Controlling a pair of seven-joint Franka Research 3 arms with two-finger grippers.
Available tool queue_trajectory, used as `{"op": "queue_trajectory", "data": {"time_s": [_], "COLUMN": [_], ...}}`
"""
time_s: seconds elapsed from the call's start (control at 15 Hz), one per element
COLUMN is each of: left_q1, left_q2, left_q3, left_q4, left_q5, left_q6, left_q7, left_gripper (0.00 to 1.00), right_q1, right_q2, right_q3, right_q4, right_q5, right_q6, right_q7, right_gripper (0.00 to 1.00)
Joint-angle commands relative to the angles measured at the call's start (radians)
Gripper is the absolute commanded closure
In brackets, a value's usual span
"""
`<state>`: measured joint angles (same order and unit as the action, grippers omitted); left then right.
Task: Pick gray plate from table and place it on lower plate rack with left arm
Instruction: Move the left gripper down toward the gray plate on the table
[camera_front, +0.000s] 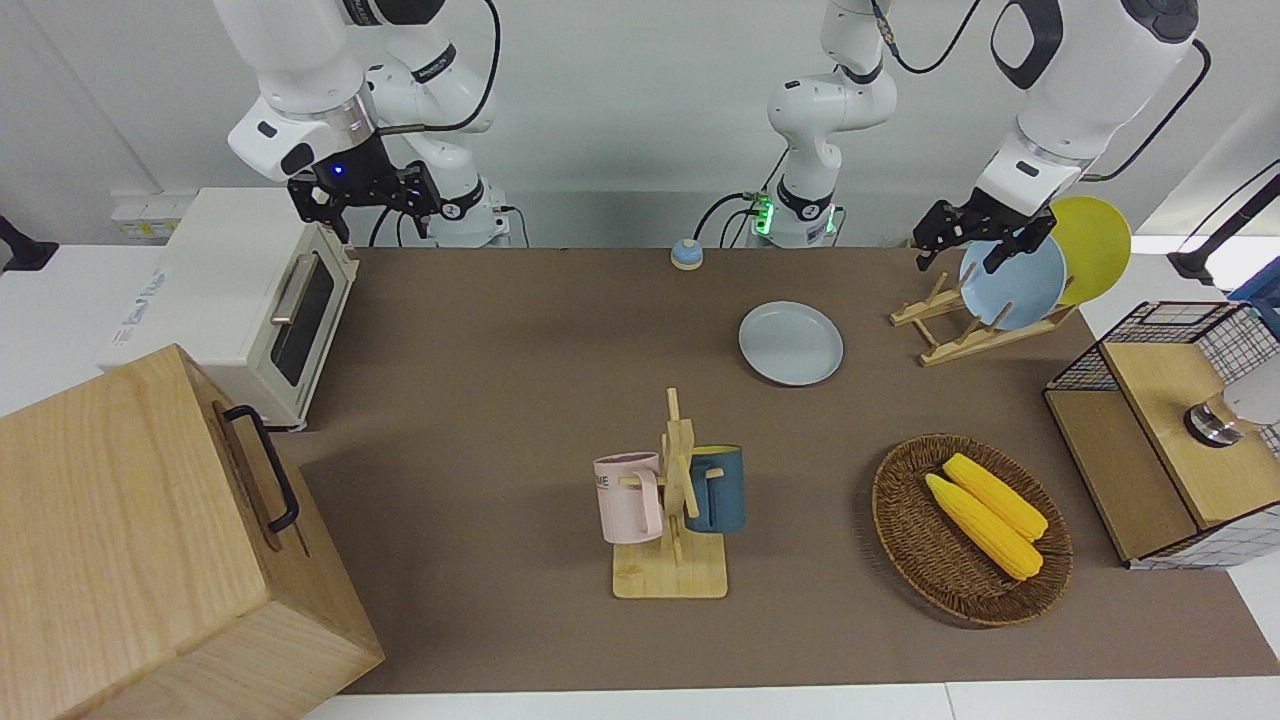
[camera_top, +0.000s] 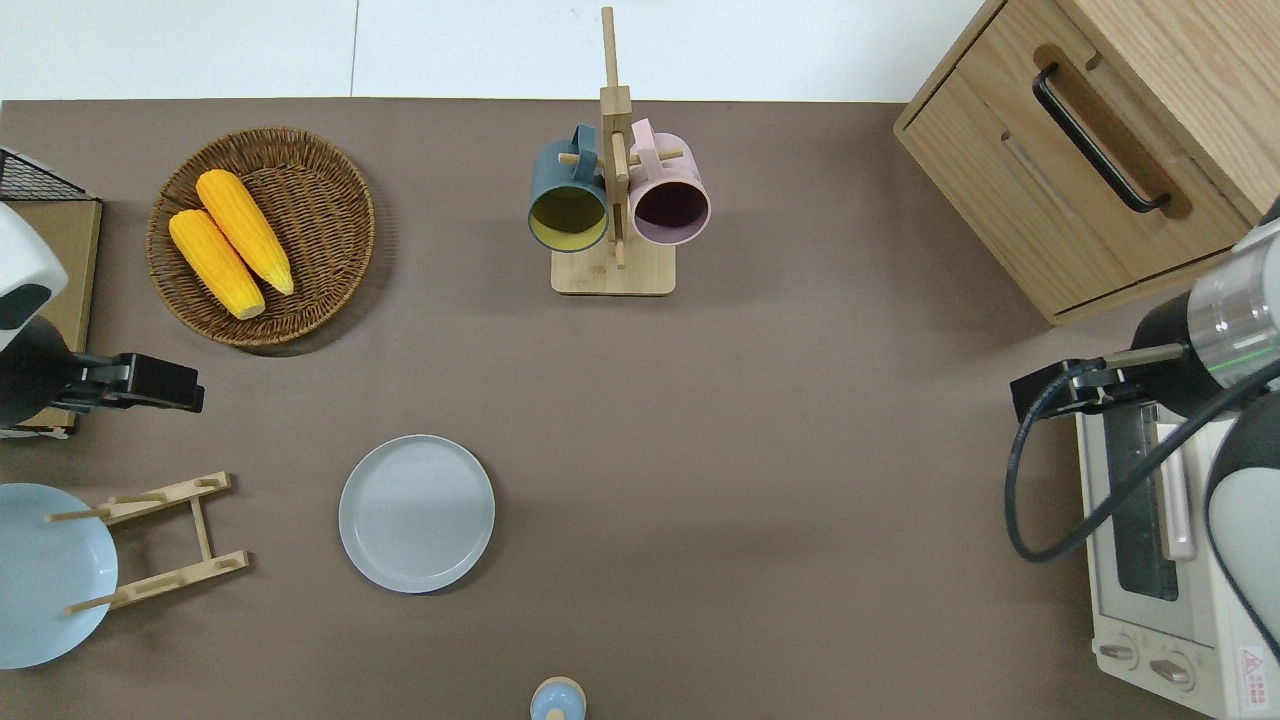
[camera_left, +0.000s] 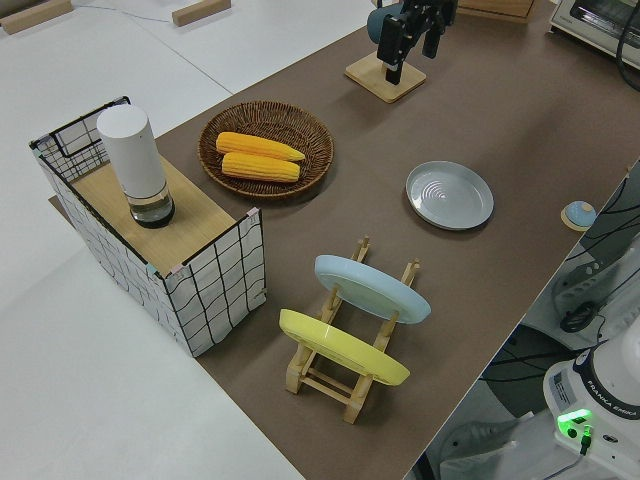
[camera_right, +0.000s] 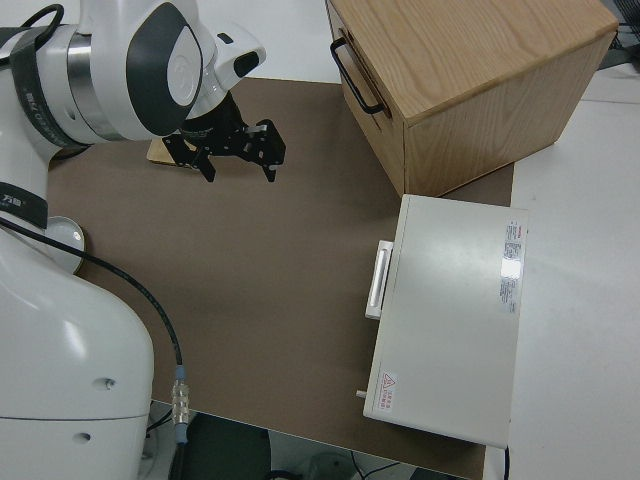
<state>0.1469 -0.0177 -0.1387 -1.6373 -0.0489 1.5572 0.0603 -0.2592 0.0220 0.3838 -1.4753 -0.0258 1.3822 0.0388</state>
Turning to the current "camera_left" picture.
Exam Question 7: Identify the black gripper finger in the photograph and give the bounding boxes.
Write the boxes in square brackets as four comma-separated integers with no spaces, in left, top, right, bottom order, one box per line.
[421,16,447,59]
[376,11,418,86]

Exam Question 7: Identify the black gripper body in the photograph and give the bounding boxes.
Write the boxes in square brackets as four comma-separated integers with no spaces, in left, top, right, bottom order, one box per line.
[401,0,459,32]

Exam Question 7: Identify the gray plate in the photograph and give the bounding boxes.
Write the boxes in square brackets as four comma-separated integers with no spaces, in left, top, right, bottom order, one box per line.
[405,160,495,232]

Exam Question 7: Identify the light blue plate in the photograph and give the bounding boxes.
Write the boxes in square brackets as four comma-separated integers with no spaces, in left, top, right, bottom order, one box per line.
[314,254,432,325]

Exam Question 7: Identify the yellow plate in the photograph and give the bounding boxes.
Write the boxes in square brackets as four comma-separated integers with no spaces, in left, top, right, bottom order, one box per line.
[278,308,412,387]

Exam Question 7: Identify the wooden plate rack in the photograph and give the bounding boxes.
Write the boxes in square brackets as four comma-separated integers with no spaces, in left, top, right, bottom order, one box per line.
[285,236,422,425]

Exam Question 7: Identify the dark blue mug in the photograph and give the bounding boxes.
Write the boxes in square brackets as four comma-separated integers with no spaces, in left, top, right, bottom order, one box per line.
[366,5,401,44]

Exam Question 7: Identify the wooden mug tree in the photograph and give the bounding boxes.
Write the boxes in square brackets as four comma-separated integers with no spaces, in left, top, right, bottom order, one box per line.
[344,49,428,104]

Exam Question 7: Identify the wooden cabinet box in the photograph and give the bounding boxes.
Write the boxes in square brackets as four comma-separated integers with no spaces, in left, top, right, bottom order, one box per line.
[457,0,542,25]

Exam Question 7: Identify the brown wicker basket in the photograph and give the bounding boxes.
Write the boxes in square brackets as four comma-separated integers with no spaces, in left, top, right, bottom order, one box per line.
[198,101,335,201]

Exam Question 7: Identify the white toaster oven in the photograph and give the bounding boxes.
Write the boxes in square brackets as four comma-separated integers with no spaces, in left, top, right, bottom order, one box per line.
[544,0,640,57]

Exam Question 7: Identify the yellow corn cob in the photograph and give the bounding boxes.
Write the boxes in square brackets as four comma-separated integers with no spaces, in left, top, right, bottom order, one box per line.
[215,131,307,163]
[220,152,302,183]

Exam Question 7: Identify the wooden block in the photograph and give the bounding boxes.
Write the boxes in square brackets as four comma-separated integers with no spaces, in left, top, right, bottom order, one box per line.
[0,0,77,35]
[171,0,232,27]

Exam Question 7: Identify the blue desk bell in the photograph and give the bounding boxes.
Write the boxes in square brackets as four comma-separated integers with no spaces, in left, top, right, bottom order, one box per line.
[560,200,596,232]

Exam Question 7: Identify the brown table mat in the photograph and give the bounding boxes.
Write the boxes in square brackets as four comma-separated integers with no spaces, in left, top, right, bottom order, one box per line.
[48,0,640,480]

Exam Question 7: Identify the white power strip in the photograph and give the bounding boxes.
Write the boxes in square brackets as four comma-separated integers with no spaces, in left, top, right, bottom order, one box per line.
[552,251,621,322]

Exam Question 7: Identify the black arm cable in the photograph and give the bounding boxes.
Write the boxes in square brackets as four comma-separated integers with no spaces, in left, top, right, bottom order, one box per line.
[615,0,640,94]

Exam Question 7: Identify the wire grid shelf with board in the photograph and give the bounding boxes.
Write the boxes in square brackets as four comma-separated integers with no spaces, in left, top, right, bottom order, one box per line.
[28,94,265,359]

